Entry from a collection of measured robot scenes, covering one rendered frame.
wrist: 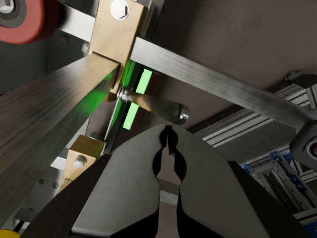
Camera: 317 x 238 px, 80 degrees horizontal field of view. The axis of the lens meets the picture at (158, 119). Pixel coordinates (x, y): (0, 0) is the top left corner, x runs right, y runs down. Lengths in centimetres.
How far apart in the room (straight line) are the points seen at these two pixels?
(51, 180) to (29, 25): 65
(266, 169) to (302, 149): 89
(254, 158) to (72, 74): 116
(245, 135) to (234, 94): 88
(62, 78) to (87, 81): 2
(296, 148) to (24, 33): 31
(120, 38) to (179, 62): 8
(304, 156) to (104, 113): 40
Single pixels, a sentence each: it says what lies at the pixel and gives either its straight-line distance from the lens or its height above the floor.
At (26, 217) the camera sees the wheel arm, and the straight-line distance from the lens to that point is 62.
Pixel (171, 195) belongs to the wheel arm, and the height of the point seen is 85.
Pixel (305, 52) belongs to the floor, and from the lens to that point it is 136.
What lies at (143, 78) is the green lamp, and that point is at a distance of 44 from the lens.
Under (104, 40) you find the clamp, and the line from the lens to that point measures 26.
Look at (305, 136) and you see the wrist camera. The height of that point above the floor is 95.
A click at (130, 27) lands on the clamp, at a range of 25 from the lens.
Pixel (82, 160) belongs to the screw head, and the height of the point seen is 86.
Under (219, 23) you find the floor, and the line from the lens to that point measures 115.
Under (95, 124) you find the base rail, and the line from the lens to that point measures 51.
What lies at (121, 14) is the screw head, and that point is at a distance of 24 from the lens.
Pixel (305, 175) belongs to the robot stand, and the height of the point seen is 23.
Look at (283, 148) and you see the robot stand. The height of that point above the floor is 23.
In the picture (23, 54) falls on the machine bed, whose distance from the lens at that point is 51.
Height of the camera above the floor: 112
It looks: 62 degrees down
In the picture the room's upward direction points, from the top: 175 degrees counter-clockwise
